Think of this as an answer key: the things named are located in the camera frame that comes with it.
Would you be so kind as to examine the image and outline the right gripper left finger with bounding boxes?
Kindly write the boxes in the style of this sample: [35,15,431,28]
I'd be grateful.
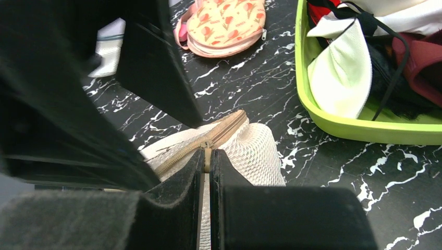
[1,150,204,249]

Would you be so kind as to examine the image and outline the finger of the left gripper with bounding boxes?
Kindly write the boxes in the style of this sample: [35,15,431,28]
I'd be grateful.
[1,1,160,191]
[115,1,203,128]

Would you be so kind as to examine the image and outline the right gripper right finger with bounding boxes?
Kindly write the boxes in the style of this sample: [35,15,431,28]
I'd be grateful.
[210,149,378,249]

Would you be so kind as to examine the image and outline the white mesh laundry bag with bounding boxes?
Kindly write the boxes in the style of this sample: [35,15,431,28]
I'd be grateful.
[130,110,293,249]

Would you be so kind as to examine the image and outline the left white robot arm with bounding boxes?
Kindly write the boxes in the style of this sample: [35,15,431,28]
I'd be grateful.
[1,1,203,191]

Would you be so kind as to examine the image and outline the pink floral laundry bag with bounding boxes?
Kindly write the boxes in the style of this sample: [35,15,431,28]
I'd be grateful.
[174,0,266,58]

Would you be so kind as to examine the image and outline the pale green bra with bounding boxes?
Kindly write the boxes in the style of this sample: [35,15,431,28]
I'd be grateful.
[307,20,373,119]

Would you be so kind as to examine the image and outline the dark red bra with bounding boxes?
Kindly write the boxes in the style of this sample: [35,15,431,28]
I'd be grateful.
[400,30,441,107]

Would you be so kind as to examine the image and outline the red garment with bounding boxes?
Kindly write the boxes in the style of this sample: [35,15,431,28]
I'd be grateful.
[306,0,341,27]

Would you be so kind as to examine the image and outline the green plastic basket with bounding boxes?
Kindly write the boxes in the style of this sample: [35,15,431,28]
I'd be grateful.
[294,1,441,145]

